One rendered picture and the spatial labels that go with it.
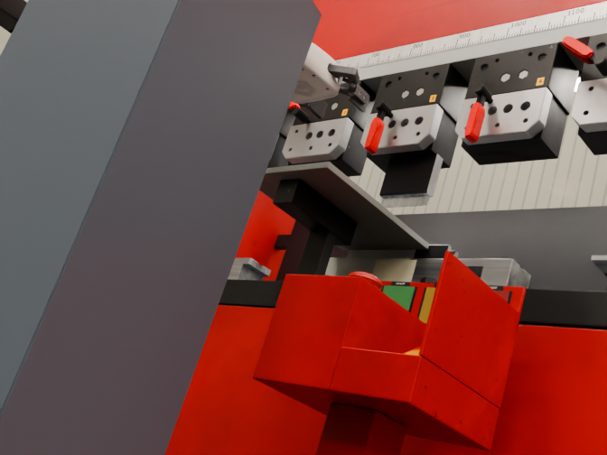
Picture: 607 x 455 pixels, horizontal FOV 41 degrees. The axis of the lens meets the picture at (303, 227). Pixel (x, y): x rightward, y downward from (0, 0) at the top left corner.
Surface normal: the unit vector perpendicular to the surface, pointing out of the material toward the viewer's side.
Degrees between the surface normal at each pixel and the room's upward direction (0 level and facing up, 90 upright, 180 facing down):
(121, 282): 90
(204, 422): 90
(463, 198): 90
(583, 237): 90
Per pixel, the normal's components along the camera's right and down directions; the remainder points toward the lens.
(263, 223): 0.73, -0.02
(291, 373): -0.60, -0.45
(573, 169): -0.43, -0.44
